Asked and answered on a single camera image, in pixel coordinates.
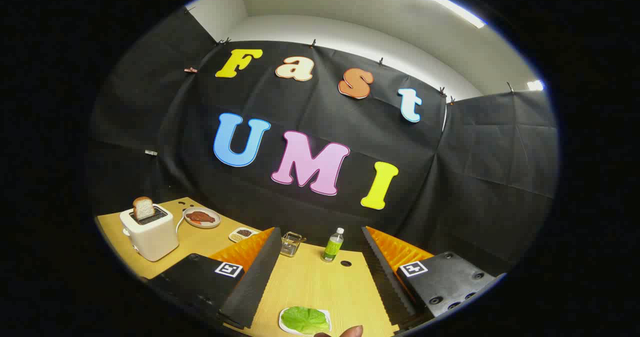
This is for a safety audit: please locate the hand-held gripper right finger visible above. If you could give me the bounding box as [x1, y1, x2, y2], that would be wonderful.
[361, 225, 507, 328]

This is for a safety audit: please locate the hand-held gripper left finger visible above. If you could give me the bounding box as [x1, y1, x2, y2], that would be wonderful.
[147, 227, 283, 330]

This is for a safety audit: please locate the green lettuce leaf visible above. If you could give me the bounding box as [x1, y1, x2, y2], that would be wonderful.
[281, 306, 331, 335]

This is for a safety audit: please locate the toasted bread slice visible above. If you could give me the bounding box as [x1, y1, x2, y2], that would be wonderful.
[132, 196, 156, 221]

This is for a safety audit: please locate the white divided dish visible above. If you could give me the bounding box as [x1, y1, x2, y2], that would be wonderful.
[228, 226, 260, 243]

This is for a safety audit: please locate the white square plate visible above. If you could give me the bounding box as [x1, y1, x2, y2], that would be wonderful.
[278, 306, 333, 337]

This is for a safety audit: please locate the green label bottle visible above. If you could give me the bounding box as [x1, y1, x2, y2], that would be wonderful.
[321, 227, 345, 263]

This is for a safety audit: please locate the round plate with meat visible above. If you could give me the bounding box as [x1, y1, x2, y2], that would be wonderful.
[183, 206, 222, 229]

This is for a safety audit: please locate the red meat slice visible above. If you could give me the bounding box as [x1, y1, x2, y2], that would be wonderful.
[186, 210, 217, 225]

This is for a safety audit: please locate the white toaster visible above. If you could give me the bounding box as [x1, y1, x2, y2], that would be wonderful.
[119, 203, 181, 263]

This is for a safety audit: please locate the black backdrop cloth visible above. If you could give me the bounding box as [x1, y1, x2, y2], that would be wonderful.
[87, 7, 558, 278]

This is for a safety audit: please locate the metal wire rack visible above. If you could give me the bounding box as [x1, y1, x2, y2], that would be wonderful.
[280, 231, 307, 258]

